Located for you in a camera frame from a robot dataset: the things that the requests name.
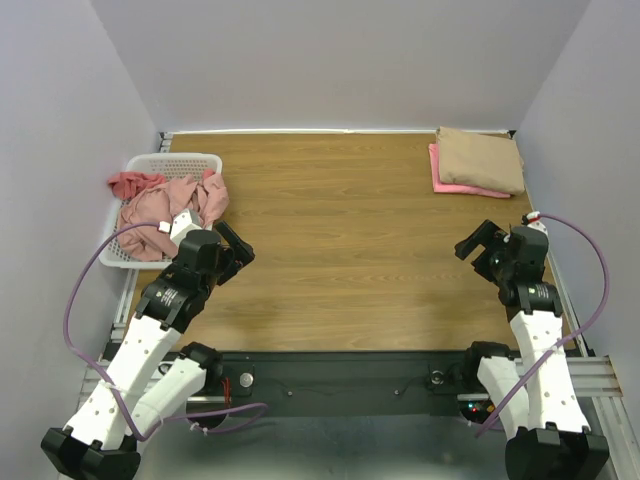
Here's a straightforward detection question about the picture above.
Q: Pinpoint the folded bright pink t-shirt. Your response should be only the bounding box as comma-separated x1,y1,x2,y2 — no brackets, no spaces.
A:
428,143,512,200

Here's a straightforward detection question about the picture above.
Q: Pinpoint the folded tan t-shirt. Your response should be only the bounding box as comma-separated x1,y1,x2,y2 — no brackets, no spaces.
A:
436,127,525,196

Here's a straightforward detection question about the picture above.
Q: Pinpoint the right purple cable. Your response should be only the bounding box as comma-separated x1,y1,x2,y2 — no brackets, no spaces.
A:
474,213,612,439

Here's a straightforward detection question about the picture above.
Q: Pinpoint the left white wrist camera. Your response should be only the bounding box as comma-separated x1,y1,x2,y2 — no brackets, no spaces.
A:
157,209,202,246

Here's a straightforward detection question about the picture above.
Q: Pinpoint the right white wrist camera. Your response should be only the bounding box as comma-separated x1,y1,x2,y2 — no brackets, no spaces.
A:
522,211,547,234

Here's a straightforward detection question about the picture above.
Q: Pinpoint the white plastic laundry basket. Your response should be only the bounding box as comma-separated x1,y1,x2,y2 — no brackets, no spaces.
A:
99,152,223,270

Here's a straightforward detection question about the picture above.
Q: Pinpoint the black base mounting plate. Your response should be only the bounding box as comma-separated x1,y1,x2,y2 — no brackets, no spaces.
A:
159,351,521,419

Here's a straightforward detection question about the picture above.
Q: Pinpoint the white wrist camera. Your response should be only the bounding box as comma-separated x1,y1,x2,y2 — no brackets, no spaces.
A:
157,209,202,246
522,211,547,234

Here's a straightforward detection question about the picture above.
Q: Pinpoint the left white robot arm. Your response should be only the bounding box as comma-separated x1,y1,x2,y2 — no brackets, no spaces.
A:
41,213,255,479

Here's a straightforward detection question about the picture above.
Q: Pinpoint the red crumpled t-shirt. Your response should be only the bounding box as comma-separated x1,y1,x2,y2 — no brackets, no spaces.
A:
107,171,166,201

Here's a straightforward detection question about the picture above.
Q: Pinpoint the dusty pink graphic t-shirt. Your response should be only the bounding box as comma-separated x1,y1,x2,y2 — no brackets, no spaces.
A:
117,169,229,262

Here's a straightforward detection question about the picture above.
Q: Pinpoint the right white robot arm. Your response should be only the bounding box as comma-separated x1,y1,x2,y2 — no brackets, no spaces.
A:
455,212,609,479

